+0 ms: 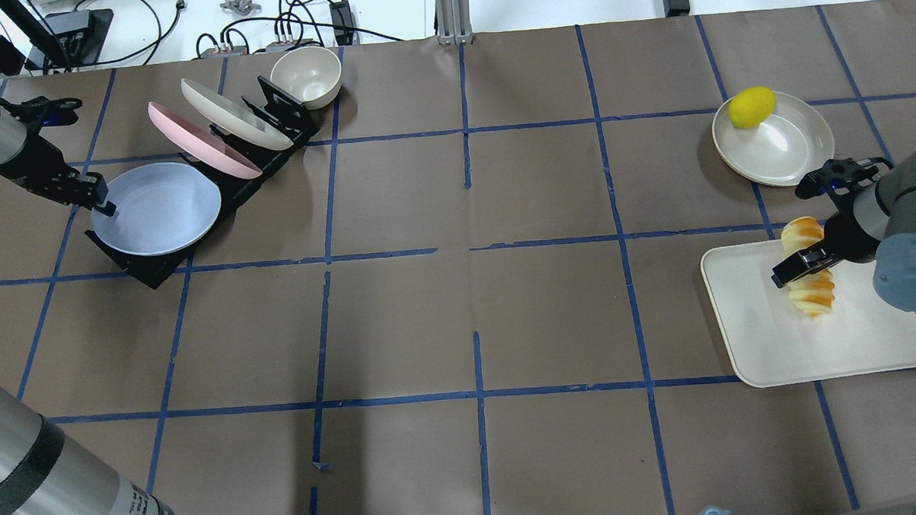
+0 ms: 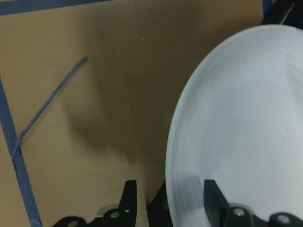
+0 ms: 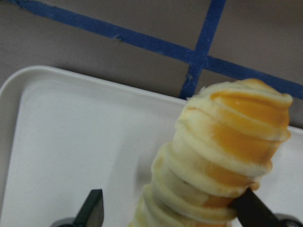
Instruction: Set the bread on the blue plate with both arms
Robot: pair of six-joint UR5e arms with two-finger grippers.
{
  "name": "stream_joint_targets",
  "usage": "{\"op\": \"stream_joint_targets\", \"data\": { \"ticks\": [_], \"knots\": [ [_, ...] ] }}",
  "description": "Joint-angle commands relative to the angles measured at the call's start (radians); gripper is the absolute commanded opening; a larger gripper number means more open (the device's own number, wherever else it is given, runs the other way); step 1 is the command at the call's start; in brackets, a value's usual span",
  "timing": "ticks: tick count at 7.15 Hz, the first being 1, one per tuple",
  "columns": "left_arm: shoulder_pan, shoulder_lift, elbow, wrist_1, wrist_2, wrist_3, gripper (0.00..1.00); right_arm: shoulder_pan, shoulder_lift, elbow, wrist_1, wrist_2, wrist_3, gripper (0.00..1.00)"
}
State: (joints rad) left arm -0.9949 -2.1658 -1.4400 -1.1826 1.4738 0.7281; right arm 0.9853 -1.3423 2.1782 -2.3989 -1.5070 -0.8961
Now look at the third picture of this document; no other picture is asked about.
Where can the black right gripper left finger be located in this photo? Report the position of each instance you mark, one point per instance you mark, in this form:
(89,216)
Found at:
(91,213)

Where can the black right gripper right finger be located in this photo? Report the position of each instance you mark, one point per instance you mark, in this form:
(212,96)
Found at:
(252,212)

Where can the white rectangular tray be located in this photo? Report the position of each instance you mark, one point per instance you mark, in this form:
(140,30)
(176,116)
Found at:
(64,134)

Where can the yellow spiral bread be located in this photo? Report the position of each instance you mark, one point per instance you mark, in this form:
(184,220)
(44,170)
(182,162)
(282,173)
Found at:
(224,141)

